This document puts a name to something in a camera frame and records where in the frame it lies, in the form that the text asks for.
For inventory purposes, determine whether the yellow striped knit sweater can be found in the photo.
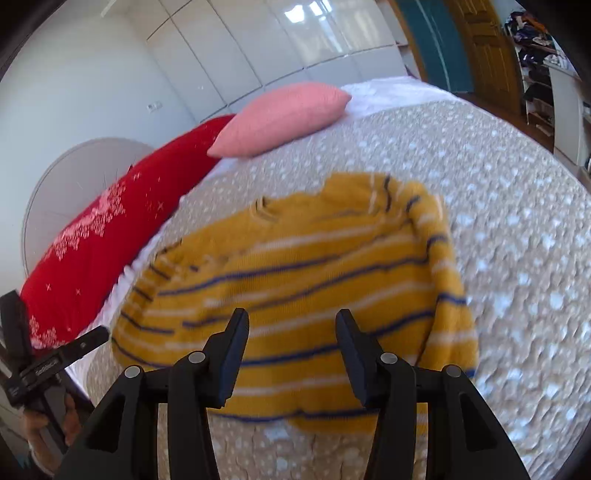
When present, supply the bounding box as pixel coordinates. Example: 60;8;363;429
111;173;478;434

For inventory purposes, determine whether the white wall socket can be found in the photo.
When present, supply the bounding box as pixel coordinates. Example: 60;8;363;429
146;101;162;113

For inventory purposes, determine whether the white fluffy bed sheet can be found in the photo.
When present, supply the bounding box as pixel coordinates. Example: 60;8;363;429
66;76;460;397

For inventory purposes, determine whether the pink knit pillow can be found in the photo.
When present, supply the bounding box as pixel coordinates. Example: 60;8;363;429
207;82;352;158

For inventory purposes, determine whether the beige heart-pattern quilt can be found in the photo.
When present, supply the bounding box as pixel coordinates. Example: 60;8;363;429
86;101;590;479

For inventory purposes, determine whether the red floral pillow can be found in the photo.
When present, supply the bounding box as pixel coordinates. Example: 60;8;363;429
20;115;231;351

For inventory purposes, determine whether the pile of clothes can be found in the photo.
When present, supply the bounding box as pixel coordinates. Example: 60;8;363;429
504;10;558;67

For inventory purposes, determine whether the wooden door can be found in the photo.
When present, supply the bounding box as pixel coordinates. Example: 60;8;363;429
445;0;522;114

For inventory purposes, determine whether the white glossy wardrobe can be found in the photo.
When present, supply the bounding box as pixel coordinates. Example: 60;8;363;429
101;0;407;122

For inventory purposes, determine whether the white round headboard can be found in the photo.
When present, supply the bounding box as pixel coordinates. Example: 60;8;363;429
21;137;153;274

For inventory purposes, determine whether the left hand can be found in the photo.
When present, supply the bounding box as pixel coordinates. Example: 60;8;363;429
20;393;80;471

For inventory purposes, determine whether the white shelf unit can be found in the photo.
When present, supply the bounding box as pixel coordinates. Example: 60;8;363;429
513;34;590;183

